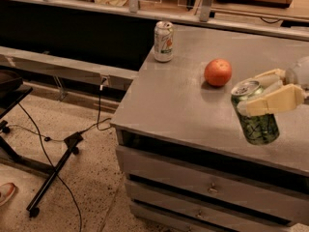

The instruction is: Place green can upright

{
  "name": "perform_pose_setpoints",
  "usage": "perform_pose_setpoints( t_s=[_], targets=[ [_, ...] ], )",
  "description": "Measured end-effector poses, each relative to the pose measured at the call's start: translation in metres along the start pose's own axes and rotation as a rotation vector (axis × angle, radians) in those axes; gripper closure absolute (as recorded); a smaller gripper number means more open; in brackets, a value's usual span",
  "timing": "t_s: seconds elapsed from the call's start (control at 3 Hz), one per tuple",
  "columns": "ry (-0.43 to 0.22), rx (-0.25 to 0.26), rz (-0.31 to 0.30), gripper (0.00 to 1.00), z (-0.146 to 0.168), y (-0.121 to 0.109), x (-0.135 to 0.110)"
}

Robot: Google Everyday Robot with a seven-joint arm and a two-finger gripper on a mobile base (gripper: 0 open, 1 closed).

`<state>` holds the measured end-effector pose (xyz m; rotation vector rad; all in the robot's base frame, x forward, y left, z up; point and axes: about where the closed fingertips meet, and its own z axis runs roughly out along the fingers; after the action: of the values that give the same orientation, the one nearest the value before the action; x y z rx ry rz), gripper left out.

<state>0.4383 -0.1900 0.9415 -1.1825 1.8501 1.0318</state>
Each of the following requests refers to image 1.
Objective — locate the black rolling stand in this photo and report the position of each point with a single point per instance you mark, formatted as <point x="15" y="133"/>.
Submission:
<point x="12" y="92"/>

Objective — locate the white soda can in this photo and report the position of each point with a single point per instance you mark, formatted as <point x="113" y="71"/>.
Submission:
<point x="163" y="41"/>

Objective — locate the green soda can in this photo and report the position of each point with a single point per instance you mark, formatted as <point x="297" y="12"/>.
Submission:
<point x="257" y="130"/>

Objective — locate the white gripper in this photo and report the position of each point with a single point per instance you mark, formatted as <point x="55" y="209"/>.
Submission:
<point x="299" y="72"/>

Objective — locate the orange fruit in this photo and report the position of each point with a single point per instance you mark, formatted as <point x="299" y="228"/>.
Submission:
<point x="218" y="72"/>

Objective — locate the metal drawer handle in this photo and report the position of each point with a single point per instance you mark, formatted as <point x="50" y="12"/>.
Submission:
<point x="199" y="215"/>
<point x="212" y="189"/>

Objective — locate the grey drawer cabinet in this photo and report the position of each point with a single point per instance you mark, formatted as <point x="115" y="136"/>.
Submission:
<point x="177" y="136"/>

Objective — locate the orange white shoe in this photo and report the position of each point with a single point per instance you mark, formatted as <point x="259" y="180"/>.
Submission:
<point x="6" y="192"/>

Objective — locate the grey metal shelf rail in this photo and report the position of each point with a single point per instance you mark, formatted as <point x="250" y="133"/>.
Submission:
<point x="86" y="72"/>

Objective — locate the lower metal drawer handle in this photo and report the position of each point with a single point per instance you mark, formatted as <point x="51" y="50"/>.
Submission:
<point x="199" y="215"/>

